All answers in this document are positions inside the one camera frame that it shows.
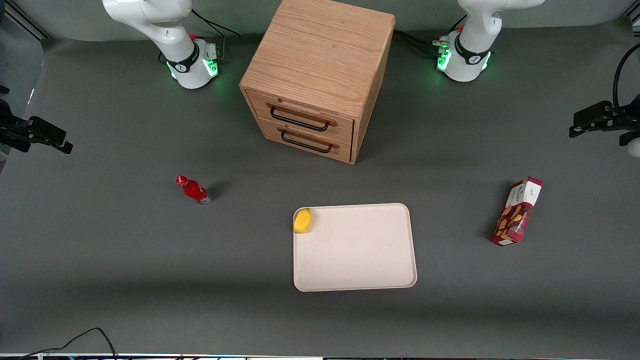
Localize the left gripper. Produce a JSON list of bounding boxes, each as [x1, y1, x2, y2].
[[569, 94, 640, 146]]

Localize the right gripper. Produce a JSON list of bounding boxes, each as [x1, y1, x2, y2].
[[0, 85, 74, 155]]

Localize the red cookie box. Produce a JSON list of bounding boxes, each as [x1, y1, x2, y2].
[[489, 176, 544, 247]]

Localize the beige plastic tray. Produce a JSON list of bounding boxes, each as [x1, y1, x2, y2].
[[292, 203, 418, 293]]

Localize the red soda bottle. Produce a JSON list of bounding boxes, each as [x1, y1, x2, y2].
[[175, 175, 213, 206]]

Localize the yellow lemon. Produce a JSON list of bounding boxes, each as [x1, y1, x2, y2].
[[293, 208, 313, 234]]

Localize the wooden drawer cabinet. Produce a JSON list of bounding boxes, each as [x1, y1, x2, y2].
[[239, 0, 396, 165]]

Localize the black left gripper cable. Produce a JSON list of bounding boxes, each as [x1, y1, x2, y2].
[[613, 43, 640, 109]]

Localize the black left arm base cables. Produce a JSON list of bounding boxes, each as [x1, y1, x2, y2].
[[393, 15, 468, 57]]

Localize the black arm base cables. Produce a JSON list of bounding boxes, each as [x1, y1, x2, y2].
[[393, 15, 468, 57], [191, 8, 241, 62]]

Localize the black right arm base cables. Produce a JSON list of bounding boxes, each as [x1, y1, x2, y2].
[[191, 8, 241, 62]]

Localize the black cable at table edge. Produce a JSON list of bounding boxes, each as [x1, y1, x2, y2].
[[20, 327, 119, 360]]

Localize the wooden drawer with black handle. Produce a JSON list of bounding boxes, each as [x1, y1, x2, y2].
[[246, 90, 355, 146], [258, 118, 353, 164]]

